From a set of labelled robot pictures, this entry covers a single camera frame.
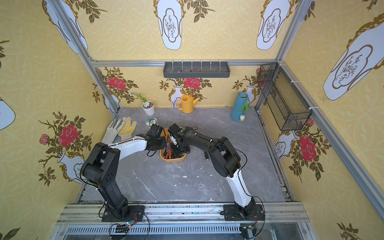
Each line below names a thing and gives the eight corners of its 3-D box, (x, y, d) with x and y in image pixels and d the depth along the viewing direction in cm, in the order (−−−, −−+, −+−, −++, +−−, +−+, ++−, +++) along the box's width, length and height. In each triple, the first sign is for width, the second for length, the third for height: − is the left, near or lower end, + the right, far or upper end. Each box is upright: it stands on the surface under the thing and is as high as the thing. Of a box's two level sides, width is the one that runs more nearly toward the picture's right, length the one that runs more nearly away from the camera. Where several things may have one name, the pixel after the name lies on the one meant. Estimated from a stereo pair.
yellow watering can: (178, 112, 122) (177, 101, 113) (181, 104, 128) (180, 93, 119) (195, 115, 120) (196, 104, 111) (198, 107, 126) (198, 96, 117)
